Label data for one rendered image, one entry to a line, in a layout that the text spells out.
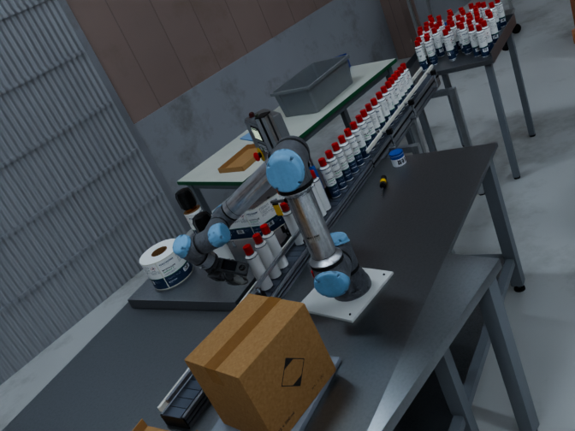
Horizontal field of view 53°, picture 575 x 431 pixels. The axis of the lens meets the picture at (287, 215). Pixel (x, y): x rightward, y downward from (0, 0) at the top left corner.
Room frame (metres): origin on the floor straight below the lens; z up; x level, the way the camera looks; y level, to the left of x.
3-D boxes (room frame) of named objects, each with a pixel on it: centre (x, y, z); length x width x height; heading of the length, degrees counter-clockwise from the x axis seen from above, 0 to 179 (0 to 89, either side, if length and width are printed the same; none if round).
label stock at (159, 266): (2.46, 0.60, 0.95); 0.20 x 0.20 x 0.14
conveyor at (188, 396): (2.14, 0.07, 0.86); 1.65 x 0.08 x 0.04; 139
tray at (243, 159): (3.85, 0.10, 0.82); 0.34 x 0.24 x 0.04; 133
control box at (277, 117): (2.17, -0.07, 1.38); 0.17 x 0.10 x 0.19; 14
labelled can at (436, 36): (3.95, -1.63, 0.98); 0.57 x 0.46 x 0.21; 49
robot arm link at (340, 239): (1.80, -0.10, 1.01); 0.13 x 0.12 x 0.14; 159
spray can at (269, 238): (2.11, 0.10, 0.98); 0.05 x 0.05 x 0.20
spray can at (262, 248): (2.06, 0.14, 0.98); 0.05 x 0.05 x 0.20
